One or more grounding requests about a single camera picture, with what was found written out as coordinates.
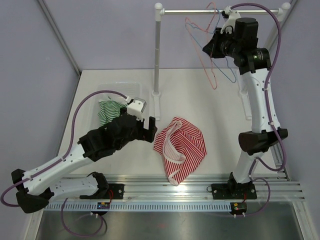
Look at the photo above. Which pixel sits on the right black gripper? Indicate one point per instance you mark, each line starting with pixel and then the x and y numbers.
pixel 216 38

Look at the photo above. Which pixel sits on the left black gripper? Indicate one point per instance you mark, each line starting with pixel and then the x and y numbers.
pixel 145 134

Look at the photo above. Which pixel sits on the red striped tank top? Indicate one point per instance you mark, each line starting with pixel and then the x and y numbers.
pixel 182 148

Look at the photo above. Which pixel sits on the green striped tank top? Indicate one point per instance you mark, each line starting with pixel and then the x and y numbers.
pixel 108 110

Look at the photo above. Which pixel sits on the pink wire hanger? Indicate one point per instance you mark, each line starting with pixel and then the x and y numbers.
pixel 191 25

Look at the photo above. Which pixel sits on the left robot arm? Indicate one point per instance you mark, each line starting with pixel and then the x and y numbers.
pixel 38 187

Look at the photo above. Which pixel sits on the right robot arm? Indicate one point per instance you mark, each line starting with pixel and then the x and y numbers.
pixel 238 40

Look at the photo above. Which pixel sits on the clear plastic basket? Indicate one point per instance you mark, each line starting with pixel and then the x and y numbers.
pixel 132 89

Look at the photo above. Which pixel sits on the silver clothes rack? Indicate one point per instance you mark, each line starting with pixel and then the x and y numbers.
pixel 282 14

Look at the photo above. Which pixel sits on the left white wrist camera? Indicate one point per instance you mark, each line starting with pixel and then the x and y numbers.
pixel 136 107

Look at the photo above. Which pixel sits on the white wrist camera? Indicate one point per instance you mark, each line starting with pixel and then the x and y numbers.
pixel 232 16
pixel 136 107

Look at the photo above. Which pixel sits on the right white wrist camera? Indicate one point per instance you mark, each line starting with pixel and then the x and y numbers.
pixel 232 16

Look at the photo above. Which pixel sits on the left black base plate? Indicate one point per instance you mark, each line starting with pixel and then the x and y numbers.
pixel 115 191

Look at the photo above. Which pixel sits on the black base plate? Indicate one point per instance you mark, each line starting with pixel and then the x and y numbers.
pixel 241 191
pixel 115 191

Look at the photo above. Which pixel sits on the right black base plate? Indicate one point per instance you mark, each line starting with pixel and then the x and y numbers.
pixel 241 191

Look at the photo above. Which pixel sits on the white slotted cable duct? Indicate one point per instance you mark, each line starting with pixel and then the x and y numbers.
pixel 119 206

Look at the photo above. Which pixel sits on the aluminium mounting rail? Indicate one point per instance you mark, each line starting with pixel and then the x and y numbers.
pixel 146 181

